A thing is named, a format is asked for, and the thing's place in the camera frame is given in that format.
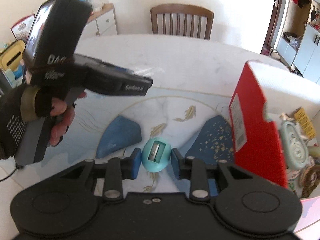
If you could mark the white wooden sideboard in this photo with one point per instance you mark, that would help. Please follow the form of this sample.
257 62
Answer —
101 23

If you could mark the yellow small carton box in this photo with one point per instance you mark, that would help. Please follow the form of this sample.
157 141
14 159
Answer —
305 123

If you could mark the dark brown door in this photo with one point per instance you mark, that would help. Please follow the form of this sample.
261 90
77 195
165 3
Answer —
271 32

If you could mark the pale green soap bar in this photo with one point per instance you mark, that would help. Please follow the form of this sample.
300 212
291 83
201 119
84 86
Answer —
314 151

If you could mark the yellow tissue box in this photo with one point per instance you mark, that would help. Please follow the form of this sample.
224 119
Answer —
12 55

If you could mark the left gloved human hand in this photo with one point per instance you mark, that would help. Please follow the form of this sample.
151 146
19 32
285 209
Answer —
25 103

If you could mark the grey gear correction tape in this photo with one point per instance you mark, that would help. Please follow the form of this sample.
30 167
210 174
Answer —
294 146

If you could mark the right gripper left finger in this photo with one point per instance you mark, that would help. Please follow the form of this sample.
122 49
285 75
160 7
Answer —
117 170

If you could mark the red white snack bag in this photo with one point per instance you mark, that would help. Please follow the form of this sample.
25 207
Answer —
21 28

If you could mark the wooden dining chair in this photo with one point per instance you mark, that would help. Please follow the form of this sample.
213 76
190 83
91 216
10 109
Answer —
182 20

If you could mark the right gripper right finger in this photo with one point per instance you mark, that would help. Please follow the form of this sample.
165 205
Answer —
193 170

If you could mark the teal egg pencil sharpener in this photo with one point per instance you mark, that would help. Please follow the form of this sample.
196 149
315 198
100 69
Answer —
156 154

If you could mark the red shoe box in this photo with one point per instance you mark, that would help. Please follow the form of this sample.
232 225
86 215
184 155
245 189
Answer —
262 94

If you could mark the white cabinet wall unit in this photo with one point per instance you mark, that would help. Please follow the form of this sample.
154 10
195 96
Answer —
298 43

